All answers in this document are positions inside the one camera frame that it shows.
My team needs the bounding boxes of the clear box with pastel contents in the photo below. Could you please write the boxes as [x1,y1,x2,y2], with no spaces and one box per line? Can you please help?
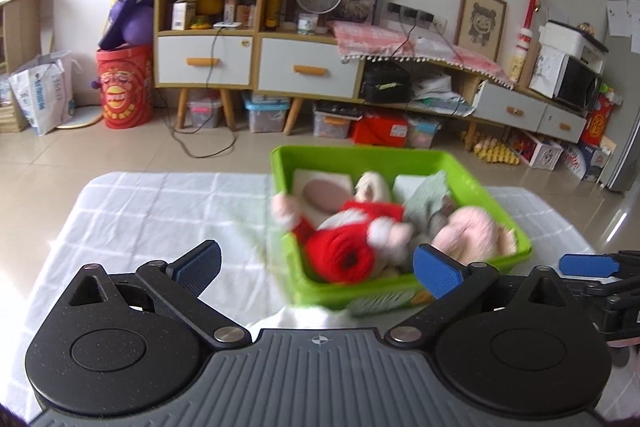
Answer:
[406,117,443,150]

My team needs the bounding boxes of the wall power sockets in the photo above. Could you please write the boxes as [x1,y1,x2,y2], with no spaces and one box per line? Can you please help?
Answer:
[387,2,448,32]

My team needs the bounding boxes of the yellow egg tray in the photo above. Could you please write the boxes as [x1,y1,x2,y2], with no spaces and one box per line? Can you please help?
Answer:
[472,139,521,166]

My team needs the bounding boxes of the red gift box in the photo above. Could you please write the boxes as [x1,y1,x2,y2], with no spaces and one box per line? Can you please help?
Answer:
[580,94,616,148]

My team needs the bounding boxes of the pink tasselled cloth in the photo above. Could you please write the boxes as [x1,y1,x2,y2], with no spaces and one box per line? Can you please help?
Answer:
[327,21,516,86]

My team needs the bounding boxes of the purple plush toy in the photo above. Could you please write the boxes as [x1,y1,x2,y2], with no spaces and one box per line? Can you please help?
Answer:
[97,0,157,50]

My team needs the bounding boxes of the red printed barrel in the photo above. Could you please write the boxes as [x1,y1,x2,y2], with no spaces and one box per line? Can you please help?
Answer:
[96,44,154,128]

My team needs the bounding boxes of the blue-lidded clear storage box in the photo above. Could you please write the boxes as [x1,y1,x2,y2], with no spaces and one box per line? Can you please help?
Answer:
[243,94,291,134]

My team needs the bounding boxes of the blue and white carton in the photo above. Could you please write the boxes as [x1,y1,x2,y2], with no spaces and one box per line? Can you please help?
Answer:
[560,142,612,182]

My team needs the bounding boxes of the white printed crate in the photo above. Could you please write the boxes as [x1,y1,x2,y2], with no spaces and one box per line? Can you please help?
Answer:
[507,129,565,170]

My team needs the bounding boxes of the round white stand base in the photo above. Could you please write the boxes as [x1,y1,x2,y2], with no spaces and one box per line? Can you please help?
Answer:
[55,104,103,130]

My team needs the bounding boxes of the wooden desk with shelves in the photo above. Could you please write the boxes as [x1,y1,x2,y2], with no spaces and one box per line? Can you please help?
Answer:
[0,0,57,132]

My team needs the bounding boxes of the white appliance box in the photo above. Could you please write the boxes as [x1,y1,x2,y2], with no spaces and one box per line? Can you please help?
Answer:
[539,21,610,72]

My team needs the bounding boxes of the red cardboard box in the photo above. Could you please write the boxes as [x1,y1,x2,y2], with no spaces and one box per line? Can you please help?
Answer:
[350,109,408,148]

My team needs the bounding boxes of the microwave oven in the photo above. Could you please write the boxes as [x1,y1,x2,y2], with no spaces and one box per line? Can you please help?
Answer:
[552,54,604,112]

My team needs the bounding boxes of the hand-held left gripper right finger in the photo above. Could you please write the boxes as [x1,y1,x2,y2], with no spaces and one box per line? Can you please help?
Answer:
[387,244,576,348]

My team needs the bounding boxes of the plush doll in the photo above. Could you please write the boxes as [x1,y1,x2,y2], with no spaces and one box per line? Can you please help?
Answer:
[272,179,416,284]

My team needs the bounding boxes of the white drawer with keyhole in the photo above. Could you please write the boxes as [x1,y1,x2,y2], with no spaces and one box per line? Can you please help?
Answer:
[156,36,252,86]

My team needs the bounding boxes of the white paper bag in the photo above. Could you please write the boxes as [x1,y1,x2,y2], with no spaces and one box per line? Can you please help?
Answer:
[9,50,76,136]

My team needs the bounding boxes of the white and red bottle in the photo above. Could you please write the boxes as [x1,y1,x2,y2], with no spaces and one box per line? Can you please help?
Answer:
[510,27,532,82]

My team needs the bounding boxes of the curved white drawer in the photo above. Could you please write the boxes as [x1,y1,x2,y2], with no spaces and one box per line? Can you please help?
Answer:
[472,82,548,132]

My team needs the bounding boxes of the wide white drawer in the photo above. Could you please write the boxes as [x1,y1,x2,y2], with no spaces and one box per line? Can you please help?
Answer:
[257,38,365,100]

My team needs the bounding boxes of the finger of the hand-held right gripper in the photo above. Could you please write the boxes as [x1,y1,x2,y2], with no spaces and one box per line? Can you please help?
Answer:
[558,249,640,280]

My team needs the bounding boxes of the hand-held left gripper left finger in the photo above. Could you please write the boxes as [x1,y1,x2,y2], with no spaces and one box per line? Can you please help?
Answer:
[67,241,252,349]

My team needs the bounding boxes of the pink fluffy cloth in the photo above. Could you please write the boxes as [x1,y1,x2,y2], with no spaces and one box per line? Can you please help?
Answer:
[432,206,501,266]

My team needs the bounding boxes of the green plastic bin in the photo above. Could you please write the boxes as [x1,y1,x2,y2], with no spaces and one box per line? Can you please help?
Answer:
[269,145,533,315]

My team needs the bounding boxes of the grey refrigerator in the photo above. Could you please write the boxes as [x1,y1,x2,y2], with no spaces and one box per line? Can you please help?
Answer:
[597,0,640,192]

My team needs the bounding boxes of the framed cartoon drawing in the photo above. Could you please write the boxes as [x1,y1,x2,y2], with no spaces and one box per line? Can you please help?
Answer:
[454,0,507,62]

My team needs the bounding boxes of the teal towel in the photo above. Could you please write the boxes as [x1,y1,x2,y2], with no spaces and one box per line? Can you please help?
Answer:
[402,171,453,233]

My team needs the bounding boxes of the white cloth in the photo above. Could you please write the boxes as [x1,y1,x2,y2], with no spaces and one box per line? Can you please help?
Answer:
[392,174,426,208]

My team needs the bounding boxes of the black bag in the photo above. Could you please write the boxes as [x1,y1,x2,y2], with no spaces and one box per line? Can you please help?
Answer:
[360,61,413,104]

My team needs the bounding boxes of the small white drawer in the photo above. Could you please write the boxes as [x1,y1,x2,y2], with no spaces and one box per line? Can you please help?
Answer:
[539,103,587,144]

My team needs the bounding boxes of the pile of folded papers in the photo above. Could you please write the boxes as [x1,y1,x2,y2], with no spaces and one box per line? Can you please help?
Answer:
[410,74,476,115]

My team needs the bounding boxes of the long wooden low cabinet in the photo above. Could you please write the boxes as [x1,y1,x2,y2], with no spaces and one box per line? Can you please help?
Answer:
[255,29,590,146]

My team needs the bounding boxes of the pink-lidded clear storage box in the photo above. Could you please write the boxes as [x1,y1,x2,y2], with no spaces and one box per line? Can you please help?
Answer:
[187,99,223,129]

